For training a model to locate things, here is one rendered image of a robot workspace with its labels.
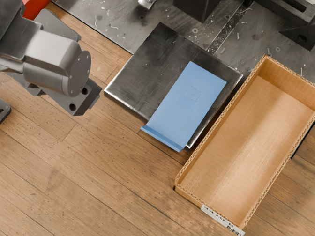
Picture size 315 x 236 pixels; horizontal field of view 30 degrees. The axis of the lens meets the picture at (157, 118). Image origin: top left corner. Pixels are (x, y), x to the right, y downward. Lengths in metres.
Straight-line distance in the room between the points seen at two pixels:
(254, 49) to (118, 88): 0.25
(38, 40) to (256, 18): 0.50
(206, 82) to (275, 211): 0.23
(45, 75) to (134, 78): 0.31
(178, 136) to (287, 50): 0.26
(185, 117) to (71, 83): 0.31
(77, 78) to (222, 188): 0.34
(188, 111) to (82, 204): 0.22
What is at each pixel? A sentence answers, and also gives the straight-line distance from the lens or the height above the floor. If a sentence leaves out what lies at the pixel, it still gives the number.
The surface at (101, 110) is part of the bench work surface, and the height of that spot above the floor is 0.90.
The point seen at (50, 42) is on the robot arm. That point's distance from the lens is 0.66.
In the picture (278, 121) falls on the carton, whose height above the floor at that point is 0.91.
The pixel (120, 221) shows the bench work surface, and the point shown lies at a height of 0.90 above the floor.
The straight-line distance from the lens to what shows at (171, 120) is 0.93.
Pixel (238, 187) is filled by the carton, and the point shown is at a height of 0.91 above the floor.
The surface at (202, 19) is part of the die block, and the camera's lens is 1.03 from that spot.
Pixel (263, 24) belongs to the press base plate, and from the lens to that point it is 1.06.
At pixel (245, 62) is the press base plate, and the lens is 1.02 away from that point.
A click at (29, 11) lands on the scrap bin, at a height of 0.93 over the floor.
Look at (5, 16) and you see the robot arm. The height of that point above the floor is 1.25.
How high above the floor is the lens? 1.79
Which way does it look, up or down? 68 degrees down
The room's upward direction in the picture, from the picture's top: 6 degrees clockwise
